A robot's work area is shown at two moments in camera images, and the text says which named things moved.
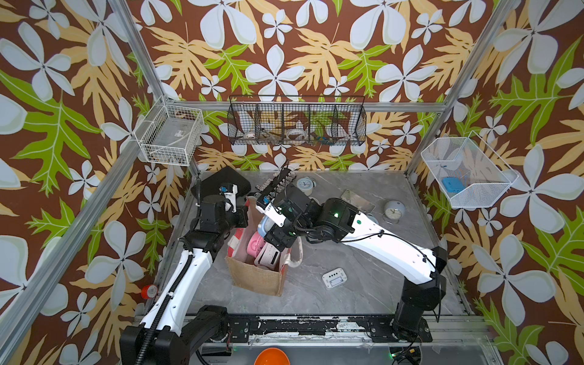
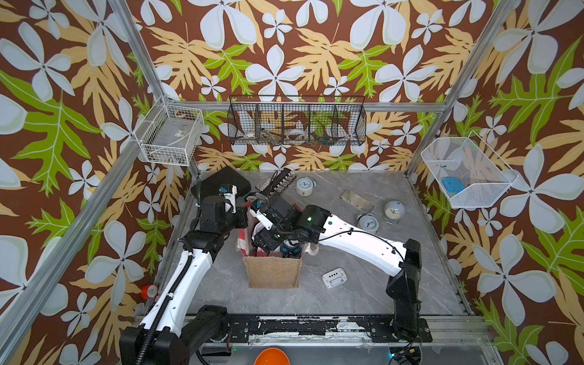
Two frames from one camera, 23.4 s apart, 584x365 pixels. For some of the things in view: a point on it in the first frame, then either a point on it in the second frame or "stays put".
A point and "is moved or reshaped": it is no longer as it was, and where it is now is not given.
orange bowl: [272, 356] stays put
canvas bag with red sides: [243, 269] is moved or reshaped
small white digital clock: [334, 277] stays put
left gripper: [239, 212] stays put
